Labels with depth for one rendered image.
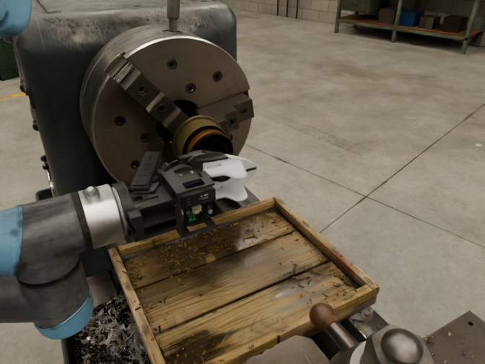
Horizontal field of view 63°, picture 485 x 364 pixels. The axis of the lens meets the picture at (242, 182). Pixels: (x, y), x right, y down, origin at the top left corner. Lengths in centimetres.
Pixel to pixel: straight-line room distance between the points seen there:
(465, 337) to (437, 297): 148
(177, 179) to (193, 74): 27
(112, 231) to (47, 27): 46
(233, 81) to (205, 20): 19
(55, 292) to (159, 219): 15
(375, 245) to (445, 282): 37
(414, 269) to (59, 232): 186
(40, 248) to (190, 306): 26
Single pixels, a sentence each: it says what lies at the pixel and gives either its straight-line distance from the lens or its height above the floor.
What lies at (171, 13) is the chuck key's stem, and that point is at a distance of 74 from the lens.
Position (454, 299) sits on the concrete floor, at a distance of 208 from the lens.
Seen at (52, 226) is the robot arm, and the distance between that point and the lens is 50.
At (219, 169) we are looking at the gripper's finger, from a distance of 56.
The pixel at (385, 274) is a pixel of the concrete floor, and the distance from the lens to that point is 207.
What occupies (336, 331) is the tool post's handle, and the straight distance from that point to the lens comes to 31.
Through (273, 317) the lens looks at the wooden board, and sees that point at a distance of 64.
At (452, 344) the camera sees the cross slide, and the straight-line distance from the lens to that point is 56.
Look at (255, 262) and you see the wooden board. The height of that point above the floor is 89.
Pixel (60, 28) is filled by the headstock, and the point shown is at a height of 124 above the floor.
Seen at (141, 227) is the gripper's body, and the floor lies 108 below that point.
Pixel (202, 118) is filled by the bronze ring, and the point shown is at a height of 112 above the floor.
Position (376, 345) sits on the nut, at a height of 117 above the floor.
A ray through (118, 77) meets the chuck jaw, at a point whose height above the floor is 118.
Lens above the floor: 138
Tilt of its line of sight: 32 degrees down
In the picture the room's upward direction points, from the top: straight up
